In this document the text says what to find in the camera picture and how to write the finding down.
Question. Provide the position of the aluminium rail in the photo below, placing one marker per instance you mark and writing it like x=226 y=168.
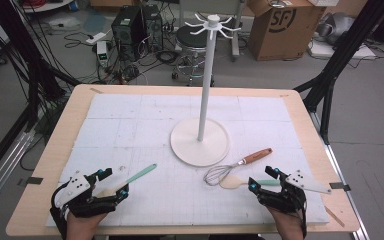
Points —
x=6 y=166
x=343 y=173

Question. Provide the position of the white power strip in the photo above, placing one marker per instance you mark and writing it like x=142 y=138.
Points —
x=95 y=39

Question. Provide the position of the black stand frame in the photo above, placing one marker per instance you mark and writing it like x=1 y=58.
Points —
x=340 y=50
x=30 y=66

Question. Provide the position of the grey metal stand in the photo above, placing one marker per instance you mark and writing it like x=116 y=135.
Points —
x=236 y=33

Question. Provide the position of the slim black computer tower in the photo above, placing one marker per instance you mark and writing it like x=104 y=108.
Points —
x=153 y=30

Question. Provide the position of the white flat board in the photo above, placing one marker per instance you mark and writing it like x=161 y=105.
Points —
x=346 y=51

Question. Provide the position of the person's left hand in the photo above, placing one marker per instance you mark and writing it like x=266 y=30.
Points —
x=81 y=228

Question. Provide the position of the white power supply unit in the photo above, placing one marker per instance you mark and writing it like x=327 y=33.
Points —
x=102 y=53

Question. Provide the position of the metal bowl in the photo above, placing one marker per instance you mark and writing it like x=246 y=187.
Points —
x=276 y=4

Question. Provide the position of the large black computer tower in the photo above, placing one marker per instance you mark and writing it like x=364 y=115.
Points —
x=126 y=33

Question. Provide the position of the black tape piece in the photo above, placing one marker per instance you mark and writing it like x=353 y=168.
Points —
x=33 y=181
x=340 y=186

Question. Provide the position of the white round table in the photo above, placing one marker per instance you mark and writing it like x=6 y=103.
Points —
x=46 y=6

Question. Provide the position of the large cardboard box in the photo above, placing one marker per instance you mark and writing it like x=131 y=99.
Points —
x=280 y=40

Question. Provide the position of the person's right hand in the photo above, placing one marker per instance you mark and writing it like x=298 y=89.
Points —
x=290 y=226

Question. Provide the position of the white grid mat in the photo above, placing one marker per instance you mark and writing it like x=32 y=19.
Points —
x=146 y=133

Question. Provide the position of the black round stool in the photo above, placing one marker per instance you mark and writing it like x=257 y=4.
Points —
x=188 y=38

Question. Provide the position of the white utensil stand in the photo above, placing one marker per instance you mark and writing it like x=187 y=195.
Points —
x=206 y=83

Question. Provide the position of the grey appliance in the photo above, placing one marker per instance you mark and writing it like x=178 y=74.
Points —
x=336 y=26

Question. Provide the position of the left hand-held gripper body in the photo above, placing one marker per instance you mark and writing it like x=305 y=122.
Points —
x=80 y=203

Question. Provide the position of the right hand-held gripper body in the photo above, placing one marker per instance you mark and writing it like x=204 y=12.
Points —
x=286 y=198

